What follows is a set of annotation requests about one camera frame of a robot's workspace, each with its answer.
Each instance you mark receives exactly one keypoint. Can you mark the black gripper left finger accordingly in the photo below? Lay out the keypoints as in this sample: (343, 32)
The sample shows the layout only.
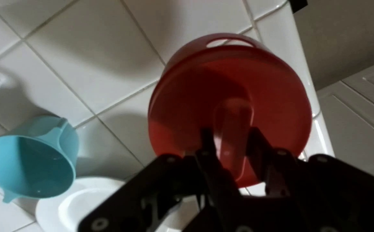
(210, 158)

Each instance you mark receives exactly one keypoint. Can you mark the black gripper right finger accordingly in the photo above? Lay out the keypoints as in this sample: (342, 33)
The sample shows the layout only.
(265, 158)

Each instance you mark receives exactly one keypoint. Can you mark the red cup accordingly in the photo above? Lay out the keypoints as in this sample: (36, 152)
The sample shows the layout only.
(187, 94)

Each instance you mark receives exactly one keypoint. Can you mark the white counter cabinet front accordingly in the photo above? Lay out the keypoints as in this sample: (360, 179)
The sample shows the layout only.
(358, 110)

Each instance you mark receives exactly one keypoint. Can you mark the white ceramic bowl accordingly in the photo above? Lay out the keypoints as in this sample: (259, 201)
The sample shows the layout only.
(78, 201)

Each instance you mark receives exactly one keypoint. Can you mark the blue bowl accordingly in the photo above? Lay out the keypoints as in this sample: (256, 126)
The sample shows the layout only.
(27, 162)

